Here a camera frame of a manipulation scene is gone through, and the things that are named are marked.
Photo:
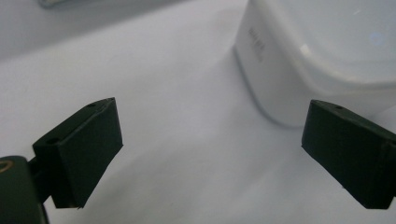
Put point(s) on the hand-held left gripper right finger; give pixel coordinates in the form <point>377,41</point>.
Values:
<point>351,155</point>

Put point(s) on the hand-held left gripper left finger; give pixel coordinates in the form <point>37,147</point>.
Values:
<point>81,155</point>

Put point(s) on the white plastic appliance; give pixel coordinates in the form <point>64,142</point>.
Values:
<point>311,62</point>

